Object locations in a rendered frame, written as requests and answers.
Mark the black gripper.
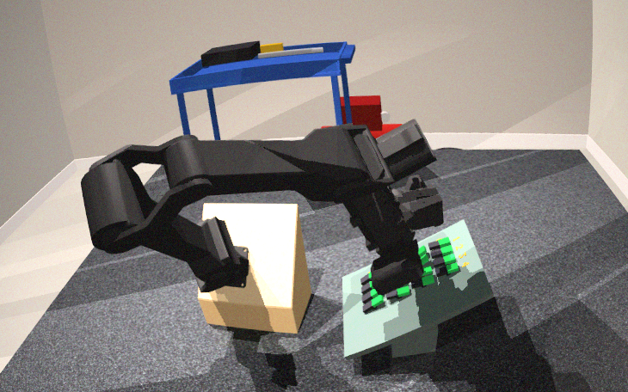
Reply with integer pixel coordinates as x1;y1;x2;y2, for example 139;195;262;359
347;186;424;296

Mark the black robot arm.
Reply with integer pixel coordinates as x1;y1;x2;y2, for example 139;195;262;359
81;119;444;293

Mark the pale green switch panel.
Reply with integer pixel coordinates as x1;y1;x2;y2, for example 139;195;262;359
342;220;493;360

